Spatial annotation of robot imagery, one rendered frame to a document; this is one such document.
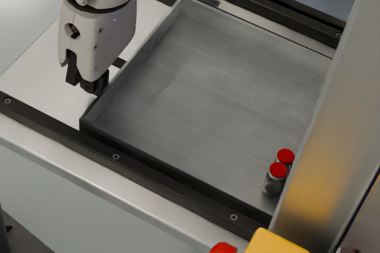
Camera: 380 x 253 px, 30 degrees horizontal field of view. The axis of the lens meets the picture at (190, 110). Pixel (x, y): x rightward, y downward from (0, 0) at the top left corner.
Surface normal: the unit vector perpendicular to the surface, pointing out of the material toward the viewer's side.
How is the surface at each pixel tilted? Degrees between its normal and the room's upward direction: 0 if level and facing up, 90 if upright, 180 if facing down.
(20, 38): 0
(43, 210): 0
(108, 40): 92
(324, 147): 90
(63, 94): 0
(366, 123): 90
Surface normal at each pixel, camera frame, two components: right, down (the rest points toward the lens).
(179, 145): 0.10, -0.62
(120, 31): 0.87, 0.44
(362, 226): -0.47, 0.66
